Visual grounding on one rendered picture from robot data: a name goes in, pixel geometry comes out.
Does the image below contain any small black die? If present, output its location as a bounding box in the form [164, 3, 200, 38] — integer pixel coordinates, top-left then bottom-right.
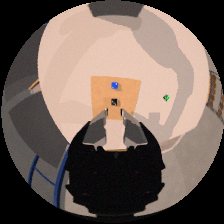
[111, 99, 117, 106]

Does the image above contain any orange flat mat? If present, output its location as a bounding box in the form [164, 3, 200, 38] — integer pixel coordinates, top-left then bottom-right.
[91, 76, 141, 120]

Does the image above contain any blue die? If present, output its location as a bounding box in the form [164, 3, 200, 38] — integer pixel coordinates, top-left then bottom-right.
[111, 82, 118, 89]

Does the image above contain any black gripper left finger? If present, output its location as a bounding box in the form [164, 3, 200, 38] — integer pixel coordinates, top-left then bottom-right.
[64, 108, 108, 171]

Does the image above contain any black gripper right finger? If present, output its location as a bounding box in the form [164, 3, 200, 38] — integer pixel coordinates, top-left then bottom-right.
[120, 108, 165, 170]

